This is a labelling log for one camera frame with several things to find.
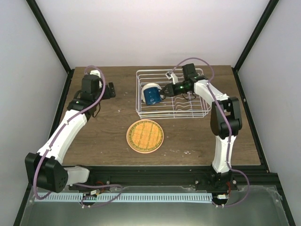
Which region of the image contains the black front frame rail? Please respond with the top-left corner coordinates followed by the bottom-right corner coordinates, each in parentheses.
top-left (82, 166), bottom-right (280, 191)

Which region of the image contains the light blue slotted cable duct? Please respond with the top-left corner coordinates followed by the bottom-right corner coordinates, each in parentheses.
top-left (42, 193), bottom-right (213, 203)

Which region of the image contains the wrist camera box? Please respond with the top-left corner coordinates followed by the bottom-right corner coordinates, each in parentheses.
top-left (89, 70), bottom-right (101, 78)
top-left (166, 71), bottom-right (178, 85)

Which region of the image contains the blue mug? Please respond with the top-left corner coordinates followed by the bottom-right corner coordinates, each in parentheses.
top-left (143, 87), bottom-right (162, 105)

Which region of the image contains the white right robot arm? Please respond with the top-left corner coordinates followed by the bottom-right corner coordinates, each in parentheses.
top-left (159, 64), bottom-right (242, 190)

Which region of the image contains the black frame post left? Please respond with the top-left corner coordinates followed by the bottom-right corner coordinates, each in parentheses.
top-left (25, 0), bottom-right (72, 73)

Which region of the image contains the black frame post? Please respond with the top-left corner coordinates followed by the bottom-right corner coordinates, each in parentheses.
top-left (234, 0), bottom-right (280, 70)
top-left (25, 0), bottom-right (72, 73)

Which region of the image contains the black frame post right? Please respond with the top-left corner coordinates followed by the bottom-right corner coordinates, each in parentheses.
top-left (234, 0), bottom-right (280, 70)

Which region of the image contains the orange woven pattern plate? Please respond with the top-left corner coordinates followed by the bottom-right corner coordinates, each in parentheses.
top-left (126, 120), bottom-right (164, 154)

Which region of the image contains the white scalloped bowl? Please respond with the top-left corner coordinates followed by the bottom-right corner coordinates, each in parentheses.
top-left (141, 83), bottom-right (162, 104)

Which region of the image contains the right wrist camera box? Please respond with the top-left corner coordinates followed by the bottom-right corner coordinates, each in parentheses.
top-left (166, 71), bottom-right (178, 85)

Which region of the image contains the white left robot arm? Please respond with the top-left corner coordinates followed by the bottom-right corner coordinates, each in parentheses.
top-left (25, 70), bottom-right (116, 193)

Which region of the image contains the white wire dish rack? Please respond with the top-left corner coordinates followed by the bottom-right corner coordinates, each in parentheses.
top-left (136, 68), bottom-right (211, 120)

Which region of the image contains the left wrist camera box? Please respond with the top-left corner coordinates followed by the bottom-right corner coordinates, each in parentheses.
top-left (89, 70), bottom-right (101, 78)

